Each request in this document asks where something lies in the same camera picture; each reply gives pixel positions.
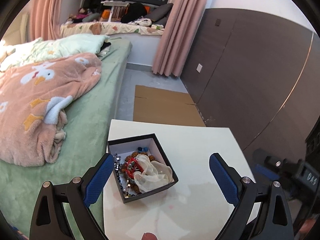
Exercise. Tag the black white-lined jewelry box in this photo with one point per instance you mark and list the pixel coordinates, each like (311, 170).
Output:
(125, 149)

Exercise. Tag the left hand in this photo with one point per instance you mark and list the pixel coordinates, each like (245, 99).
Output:
(149, 236)

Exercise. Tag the floral window-seat cushion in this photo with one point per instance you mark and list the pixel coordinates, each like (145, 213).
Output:
(109, 28)

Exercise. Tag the dark grey cushion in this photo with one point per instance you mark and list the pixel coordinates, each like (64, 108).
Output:
(160, 15)

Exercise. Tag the white wall socket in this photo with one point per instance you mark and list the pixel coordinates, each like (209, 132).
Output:
(199, 68)

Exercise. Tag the white organza pouch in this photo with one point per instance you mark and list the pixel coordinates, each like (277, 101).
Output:
(155, 174)

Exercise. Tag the flattened cardboard sheet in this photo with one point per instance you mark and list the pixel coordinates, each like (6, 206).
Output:
(160, 106)

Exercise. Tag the light green pillow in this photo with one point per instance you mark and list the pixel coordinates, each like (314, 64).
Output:
(40, 50)

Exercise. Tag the pink curtain left side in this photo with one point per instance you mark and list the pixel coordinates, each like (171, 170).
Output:
(44, 19)

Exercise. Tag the green bed mattress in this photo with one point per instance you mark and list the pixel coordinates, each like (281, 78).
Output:
(89, 119)

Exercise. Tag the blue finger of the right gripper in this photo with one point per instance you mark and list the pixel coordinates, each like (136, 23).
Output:
(263, 158)
(272, 176)

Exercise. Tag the red cord charm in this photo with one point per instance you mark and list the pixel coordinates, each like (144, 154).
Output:
(132, 166)

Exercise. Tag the pink curtain by wall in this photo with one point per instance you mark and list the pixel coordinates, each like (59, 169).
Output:
(178, 36)

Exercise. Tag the blue fabric jewelry piece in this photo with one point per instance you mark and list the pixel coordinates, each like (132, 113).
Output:
(143, 150)

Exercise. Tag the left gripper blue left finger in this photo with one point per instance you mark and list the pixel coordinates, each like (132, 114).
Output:
(95, 179)

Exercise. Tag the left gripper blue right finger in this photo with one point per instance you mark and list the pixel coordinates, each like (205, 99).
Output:
(227, 178)

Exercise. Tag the pink duck-pattern blanket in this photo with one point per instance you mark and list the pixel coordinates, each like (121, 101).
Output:
(33, 102)

